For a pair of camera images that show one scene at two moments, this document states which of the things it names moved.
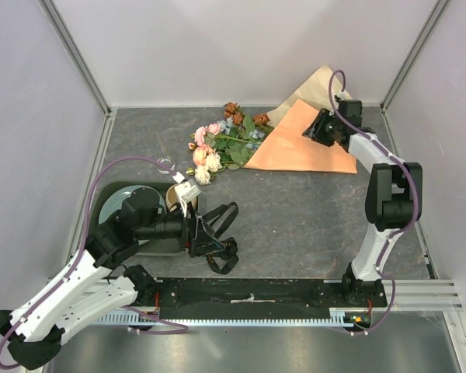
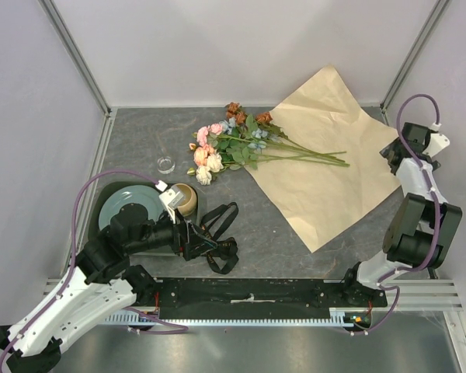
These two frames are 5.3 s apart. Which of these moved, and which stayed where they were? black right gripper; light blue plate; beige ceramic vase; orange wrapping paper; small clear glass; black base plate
Moved: beige ceramic vase; orange wrapping paper; black right gripper
Stayed: small clear glass; black base plate; light blue plate
